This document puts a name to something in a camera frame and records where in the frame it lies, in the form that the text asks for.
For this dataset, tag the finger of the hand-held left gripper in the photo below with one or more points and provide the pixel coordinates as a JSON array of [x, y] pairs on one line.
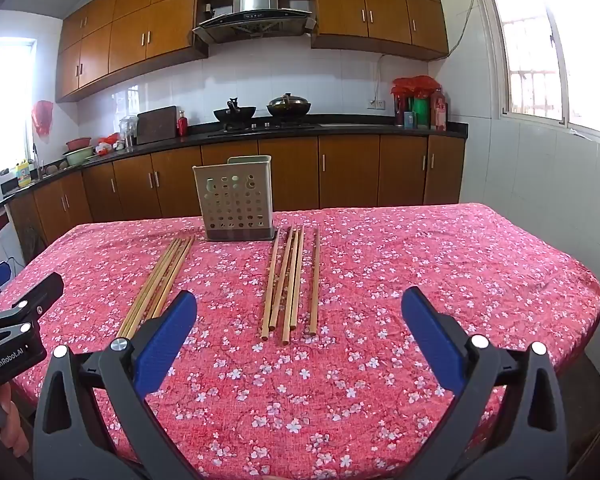
[[40, 292]]

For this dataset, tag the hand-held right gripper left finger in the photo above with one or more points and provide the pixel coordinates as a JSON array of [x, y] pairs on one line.
[[165, 345]]

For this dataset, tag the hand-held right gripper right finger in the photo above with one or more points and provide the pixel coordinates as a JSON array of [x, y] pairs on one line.
[[432, 332]]

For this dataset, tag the perforated grey chopstick holder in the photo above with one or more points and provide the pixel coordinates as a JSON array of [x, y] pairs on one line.
[[235, 200]]

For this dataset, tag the person's left hand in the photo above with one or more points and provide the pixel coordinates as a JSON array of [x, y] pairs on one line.
[[12, 420]]

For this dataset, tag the red floral tablecloth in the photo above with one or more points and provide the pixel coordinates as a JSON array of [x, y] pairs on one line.
[[355, 385]]

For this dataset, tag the yellow detergent bottle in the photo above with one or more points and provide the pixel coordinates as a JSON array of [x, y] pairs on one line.
[[24, 174]]

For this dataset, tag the green basin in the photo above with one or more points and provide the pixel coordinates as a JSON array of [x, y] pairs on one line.
[[79, 156]]

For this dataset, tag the red basin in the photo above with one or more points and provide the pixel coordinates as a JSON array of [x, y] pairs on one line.
[[78, 143]]

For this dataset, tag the red and white bag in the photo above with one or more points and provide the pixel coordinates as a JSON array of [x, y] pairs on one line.
[[107, 144]]

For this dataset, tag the hanging red plastic bag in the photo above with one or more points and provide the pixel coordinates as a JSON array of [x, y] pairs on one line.
[[43, 116]]

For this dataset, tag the wooden base cabinets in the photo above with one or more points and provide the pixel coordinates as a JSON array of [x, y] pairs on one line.
[[350, 170]]

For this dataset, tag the glass jar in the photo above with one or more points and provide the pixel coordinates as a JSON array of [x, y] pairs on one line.
[[128, 130]]

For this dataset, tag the small kitchen window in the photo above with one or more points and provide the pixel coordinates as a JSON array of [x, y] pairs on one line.
[[5, 110]]

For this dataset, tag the dark cutting board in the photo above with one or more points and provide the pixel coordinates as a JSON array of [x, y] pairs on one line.
[[156, 126]]

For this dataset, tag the small blue box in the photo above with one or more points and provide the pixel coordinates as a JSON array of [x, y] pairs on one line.
[[410, 119]]

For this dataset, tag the small red bottle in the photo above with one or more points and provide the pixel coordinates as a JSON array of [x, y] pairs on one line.
[[182, 125]]

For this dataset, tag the green container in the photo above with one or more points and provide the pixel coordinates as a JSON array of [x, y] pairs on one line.
[[421, 112]]

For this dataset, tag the tall red bottle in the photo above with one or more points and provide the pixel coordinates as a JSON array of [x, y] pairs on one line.
[[439, 110]]

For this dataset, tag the black kitchen countertop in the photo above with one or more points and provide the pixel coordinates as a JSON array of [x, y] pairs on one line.
[[340, 126]]

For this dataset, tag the gas stove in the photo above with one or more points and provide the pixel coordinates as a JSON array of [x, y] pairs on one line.
[[265, 126]]

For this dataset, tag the black wok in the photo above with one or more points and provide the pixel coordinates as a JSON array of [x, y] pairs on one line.
[[235, 112]]

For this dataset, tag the red bag on containers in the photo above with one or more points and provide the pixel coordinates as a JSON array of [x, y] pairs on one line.
[[414, 85]]

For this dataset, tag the wok with lid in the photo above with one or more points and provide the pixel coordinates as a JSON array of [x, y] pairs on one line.
[[289, 106]]

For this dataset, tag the large side window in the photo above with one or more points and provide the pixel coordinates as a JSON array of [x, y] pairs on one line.
[[530, 50]]

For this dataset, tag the wall socket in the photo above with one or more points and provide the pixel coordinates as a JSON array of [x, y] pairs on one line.
[[376, 104]]

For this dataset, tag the wooden wall cabinets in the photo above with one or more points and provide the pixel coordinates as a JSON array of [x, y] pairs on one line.
[[130, 35]]

